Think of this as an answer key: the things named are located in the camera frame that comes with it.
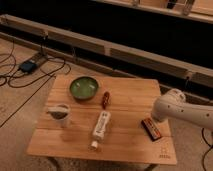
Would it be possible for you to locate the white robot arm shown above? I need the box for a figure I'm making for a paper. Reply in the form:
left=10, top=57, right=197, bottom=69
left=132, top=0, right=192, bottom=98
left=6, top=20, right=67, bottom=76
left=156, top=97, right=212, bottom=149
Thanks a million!
left=151, top=89, right=213, bottom=131

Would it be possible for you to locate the small red brown object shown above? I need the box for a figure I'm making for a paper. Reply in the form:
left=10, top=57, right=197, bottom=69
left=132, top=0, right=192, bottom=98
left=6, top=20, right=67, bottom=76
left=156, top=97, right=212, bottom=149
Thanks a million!
left=102, top=92, right=110, bottom=109

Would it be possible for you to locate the green bowl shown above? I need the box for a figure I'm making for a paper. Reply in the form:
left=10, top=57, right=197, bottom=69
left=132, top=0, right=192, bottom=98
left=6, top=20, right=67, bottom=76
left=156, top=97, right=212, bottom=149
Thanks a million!
left=69, top=76, right=99, bottom=100

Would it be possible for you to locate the white tube bottle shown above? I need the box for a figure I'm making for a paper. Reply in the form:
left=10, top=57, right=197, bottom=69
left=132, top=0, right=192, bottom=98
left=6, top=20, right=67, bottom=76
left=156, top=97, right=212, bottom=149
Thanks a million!
left=91, top=111, right=111, bottom=149

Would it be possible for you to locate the wooden folding table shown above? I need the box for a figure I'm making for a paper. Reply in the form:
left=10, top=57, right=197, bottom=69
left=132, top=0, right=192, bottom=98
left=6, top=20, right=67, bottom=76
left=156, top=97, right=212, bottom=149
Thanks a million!
left=27, top=75, right=177, bottom=165

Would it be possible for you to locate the power adapter box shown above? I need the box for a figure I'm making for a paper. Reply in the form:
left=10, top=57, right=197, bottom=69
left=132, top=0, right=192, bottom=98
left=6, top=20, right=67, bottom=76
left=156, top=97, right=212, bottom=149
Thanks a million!
left=18, top=53, right=47, bottom=73

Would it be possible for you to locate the black floor cable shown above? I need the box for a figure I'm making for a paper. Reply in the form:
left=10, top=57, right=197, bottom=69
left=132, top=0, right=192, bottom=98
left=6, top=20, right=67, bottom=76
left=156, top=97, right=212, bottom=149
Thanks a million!
left=0, top=36, right=72, bottom=129

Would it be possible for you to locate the black cable at right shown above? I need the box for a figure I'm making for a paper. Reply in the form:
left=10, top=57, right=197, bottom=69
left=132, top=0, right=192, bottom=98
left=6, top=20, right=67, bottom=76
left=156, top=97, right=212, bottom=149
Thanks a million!
left=181, top=76, right=213, bottom=171

